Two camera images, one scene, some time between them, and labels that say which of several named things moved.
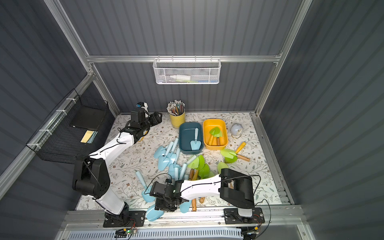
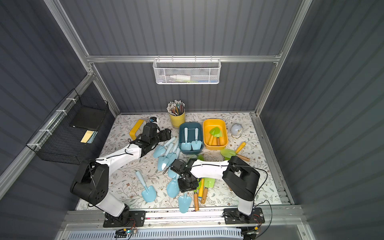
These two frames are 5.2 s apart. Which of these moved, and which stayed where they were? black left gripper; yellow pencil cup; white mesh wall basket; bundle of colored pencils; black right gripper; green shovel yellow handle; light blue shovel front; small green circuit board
Moved: black right gripper; black left gripper
Stayed: bundle of colored pencils; green shovel yellow handle; yellow pencil cup; light blue shovel front; white mesh wall basket; small green circuit board
